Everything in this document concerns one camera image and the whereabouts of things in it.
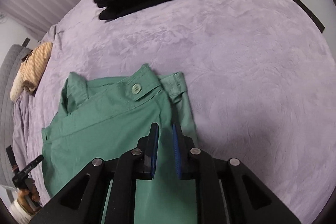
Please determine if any beige striped folded garment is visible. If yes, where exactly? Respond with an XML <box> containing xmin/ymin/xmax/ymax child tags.
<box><xmin>19</xmin><ymin>42</ymin><xmax>53</xmax><ymax>94</ymax></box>

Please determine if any cream knitted pillow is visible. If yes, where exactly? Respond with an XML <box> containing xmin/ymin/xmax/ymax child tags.
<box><xmin>10</xmin><ymin>70</ymin><xmax>24</xmax><ymax>102</ymax></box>

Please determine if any person's left hand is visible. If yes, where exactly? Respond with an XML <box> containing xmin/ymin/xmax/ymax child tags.
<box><xmin>18</xmin><ymin>178</ymin><xmax>41</xmax><ymax>214</ymax></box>

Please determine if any green work jacket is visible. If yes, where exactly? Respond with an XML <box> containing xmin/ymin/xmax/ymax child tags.
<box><xmin>42</xmin><ymin>65</ymin><xmax>197</xmax><ymax>223</ymax></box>

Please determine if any lilac plush bed blanket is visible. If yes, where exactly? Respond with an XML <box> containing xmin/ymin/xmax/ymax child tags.
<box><xmin>14</xmin><ymin>0</ymin><xmax>335</xmax><ymax>223</ymax></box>

